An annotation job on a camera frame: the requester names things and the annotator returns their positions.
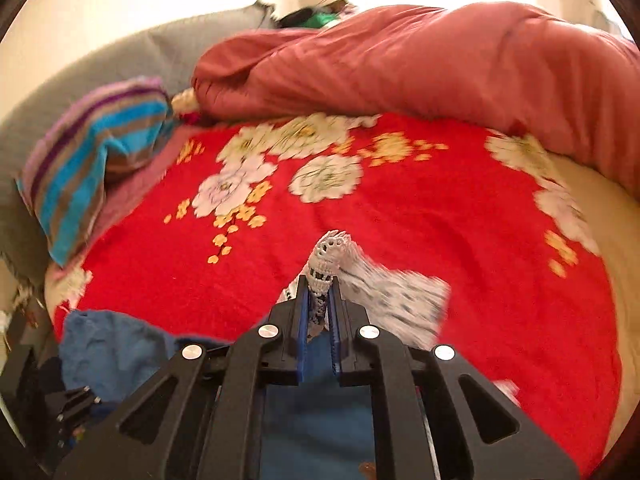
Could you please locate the striped blue purple pillow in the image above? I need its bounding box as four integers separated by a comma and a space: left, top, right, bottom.
17, 77, 173, 267

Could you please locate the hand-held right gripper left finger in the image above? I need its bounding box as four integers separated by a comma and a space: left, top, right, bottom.
52, 276, 308, 480

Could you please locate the rust pink quilt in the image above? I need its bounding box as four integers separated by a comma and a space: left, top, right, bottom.
191, 2, 640, 201

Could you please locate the dark cloth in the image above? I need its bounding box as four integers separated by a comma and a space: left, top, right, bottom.
276, 5, 321, 28

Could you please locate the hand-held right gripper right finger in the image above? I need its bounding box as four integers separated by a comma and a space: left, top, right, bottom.
331, 277, 581, 480

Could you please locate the green cloth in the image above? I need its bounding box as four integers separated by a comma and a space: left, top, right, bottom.
304, 10, 343, 30

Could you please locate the grey quilted pillow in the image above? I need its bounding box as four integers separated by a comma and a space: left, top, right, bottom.
0, 2, 277, 288

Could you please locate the cream floral cloth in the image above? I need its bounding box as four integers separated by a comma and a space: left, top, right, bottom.
171, 87, 202, 118

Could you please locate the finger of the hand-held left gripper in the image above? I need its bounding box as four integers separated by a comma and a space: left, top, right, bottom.
56, 386, 102, 433

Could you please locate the cream mattress cover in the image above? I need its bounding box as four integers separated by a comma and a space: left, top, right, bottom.
547, 152, 640, 466

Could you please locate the blue denim pants lace hem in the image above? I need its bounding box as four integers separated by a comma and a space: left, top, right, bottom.
59, 230, 451, 480

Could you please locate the red floral blanket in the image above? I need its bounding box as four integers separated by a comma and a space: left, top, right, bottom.
45, 112, 623, 478

